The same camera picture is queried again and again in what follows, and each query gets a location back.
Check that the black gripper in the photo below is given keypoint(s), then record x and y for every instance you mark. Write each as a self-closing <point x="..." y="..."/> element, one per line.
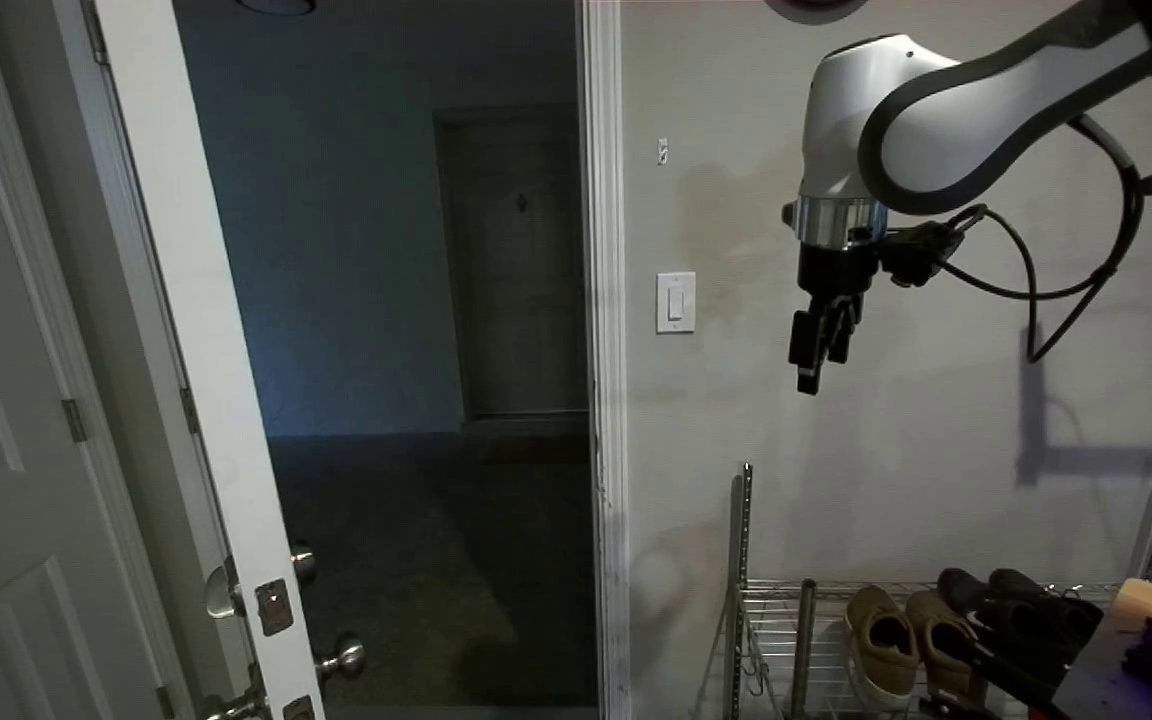
<point x="837" y="273"/>

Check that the silver Franka robot arm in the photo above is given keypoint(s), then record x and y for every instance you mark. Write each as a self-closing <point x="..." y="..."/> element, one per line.
<point x="976" y="106"/>

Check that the tan shoe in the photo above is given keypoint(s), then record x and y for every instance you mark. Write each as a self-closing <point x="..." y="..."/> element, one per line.
<point x="944" y="647"/>
<point x="881" y="647"/>

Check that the dark hallway door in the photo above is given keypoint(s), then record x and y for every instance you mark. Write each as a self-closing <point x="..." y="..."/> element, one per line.
<point x="514" y="266"/>

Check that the dark round ceiling detector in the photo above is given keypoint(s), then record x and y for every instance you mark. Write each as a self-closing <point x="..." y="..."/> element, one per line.
<point x="817" y="5"/>

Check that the black shoe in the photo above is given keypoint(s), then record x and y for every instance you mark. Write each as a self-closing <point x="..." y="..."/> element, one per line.
<point x="1003" y="637"/>
<point x="1050" y="604"/>

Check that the purple box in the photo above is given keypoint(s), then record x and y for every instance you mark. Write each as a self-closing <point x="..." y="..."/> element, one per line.
<point x="1131" y="662"/>

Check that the silver deadbolt knob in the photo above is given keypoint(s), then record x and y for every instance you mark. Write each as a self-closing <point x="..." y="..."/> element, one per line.
<point x="302" y="562"/>

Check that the silver round door knob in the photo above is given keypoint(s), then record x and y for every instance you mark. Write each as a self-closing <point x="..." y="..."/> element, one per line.
<point x="340" y="658"/>

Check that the metal door latch plate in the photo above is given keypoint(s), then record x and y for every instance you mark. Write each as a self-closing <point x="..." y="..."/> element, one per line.
<point x="274" y="604"/>

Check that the white open door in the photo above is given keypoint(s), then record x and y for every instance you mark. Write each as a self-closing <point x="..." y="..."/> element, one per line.
<point x="209" y="344"/>

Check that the metal door hinge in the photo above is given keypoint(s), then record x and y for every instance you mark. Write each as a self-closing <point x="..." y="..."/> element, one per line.
<point x="72" y="418"/>

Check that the white panelled closet door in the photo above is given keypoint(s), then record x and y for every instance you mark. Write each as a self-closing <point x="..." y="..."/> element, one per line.
<point x="16" y="426"/>

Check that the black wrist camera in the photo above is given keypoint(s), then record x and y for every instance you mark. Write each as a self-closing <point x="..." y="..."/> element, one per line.
<point x="923" y="245"/>

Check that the white wall light switch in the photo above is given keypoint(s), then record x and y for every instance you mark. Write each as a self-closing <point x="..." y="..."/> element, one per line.
<point x="678" y="301"/>

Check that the white door frame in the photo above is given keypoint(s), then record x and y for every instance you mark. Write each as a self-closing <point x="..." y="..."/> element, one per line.
<point x="606" y="361"/>

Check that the small white wall fixture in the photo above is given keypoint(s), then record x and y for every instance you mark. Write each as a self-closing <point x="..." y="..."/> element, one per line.
<point x="660" y="151"/>

